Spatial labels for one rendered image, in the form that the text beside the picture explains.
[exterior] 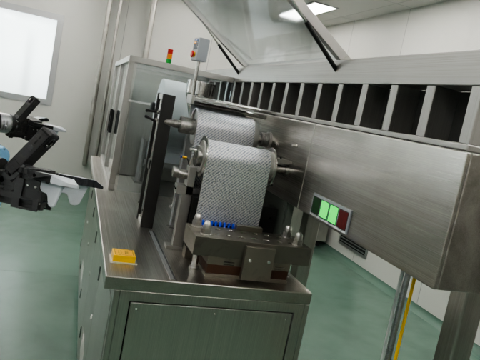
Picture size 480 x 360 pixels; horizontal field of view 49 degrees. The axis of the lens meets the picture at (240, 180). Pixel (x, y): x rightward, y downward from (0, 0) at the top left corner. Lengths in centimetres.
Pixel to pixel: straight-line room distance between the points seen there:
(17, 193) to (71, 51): 626
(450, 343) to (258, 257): 62
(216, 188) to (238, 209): 11
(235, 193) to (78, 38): 566
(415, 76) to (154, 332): 103
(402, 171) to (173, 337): 84
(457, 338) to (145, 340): 87
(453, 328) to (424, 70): 62
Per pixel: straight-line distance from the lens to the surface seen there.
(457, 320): 139
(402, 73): 143
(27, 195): 108
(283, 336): 178
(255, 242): 169
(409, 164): 132
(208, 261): 168
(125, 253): 170
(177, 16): 745
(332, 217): 158
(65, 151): 735
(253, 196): 186
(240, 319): 170
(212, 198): 182
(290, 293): 172
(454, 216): 118
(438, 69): 132
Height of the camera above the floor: 143
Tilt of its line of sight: 7 degrees down
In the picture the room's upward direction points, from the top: 11 degrees clockwise
